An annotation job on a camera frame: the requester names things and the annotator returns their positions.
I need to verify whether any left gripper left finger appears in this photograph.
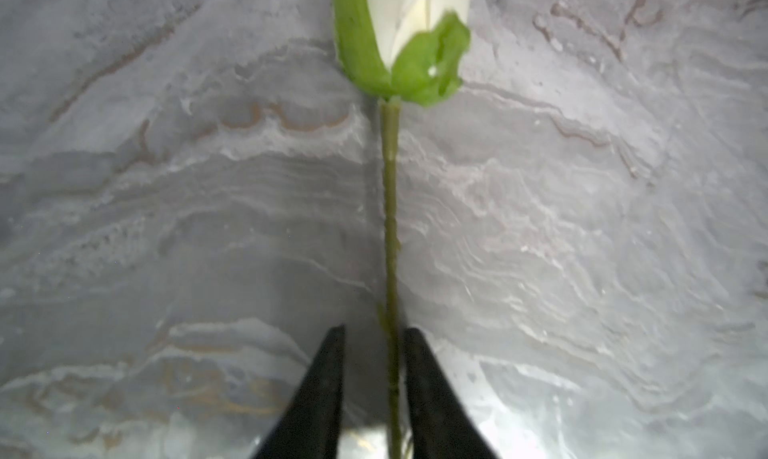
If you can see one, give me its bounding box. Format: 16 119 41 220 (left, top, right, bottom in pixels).
253 325 346 459

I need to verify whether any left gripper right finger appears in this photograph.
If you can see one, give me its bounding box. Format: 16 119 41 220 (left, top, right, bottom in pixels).
404 327 496 459

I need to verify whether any white rose flower stem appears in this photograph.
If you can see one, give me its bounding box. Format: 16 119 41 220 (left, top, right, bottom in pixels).
332 0 471 458

